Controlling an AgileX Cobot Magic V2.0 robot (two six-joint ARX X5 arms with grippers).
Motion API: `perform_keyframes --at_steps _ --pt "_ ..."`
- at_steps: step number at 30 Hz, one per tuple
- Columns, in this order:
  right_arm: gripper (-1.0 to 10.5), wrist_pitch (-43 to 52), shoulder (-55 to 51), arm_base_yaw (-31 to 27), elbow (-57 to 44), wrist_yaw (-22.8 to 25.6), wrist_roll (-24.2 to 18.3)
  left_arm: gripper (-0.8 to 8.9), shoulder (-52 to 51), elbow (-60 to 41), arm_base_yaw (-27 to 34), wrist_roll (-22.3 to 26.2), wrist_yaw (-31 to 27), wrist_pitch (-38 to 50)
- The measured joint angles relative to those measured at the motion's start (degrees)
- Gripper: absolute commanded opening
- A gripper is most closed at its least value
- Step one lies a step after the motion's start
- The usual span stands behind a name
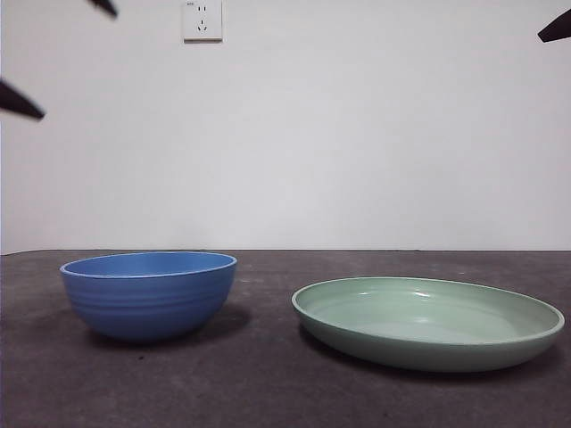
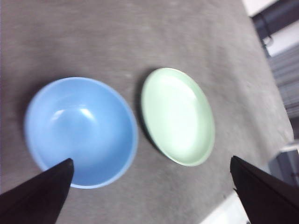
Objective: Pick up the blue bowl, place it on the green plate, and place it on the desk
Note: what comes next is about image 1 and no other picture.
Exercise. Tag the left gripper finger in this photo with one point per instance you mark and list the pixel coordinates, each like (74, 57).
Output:
(107, 6)
(20, 103)

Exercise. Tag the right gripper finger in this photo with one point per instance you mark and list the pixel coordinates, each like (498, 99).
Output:
(560, 30)

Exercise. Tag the blue bowl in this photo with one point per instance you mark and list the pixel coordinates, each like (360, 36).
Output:
(147, 307)

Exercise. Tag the green plate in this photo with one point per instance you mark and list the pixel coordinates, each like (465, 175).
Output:
(424, 348)

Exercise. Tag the white wall outlet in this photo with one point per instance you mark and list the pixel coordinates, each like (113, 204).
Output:
(203, 22)

